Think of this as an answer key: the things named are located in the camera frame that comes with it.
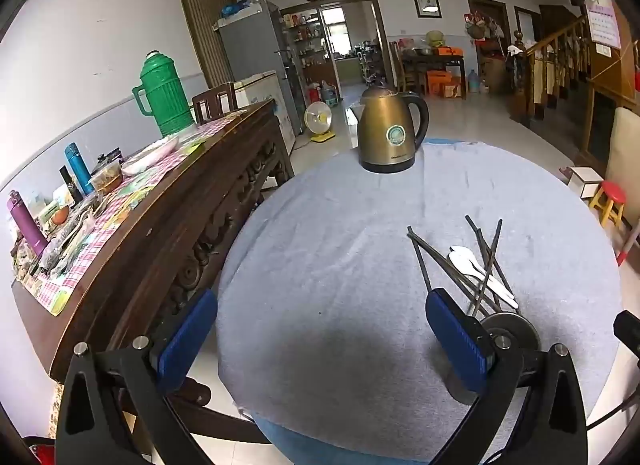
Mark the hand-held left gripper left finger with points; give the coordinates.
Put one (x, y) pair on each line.
(187, 340)

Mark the black bottle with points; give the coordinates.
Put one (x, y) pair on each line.
(70, 185)

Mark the framed wall picture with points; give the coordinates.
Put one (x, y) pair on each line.
(426, 5)

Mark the blue water jug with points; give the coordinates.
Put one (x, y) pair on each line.
(473, 82)

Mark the white chest freezer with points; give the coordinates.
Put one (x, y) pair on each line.
(262, 90)

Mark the yellow electric fan heater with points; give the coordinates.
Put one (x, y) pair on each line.
(318, 120)

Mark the carved wooden sideboard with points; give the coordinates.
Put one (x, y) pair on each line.
(165, 230)

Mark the orange cardboard box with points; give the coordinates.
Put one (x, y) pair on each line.
(442, 82)

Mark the wall calendar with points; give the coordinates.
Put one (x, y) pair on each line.
(602, 20)

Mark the wooden chair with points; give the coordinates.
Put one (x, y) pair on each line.
(215, 100)

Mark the wooden stair railing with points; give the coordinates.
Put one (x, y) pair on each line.
(555, 55)

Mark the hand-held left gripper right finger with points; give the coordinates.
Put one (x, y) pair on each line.
(457, 345)

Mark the clear food container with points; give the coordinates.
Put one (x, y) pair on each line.
(106, 179)

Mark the white plastic spoon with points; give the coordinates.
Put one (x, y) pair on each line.
(457, 250)
(460, 264)

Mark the small white box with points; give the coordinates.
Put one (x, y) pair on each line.
(586, 182)

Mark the grey tablecloth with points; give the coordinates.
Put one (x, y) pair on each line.
(325, 245)

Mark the beige leather chair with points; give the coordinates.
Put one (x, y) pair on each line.
(625, 160)

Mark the pink checkered cloth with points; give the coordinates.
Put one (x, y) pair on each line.
(107, 240)

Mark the dark wooden table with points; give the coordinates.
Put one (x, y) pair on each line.
(435, 59)

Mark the golden electric kettle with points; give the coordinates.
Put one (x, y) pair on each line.
(385, 135)

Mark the blue water bottle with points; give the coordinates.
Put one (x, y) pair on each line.
(79, 167)

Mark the red stool with yellow legs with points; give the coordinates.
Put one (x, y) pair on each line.
(610, 192)

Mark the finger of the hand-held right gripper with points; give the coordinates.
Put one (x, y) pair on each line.
(629, 332)

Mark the grey refrigerator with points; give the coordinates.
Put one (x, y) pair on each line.
(250, 45)

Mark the white bowl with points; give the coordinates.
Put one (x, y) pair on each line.
(150, 155)

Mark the purple water bottle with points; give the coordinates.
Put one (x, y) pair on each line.
(27, 225)

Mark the green thermos jug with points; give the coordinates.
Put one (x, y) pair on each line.
(165, 95)

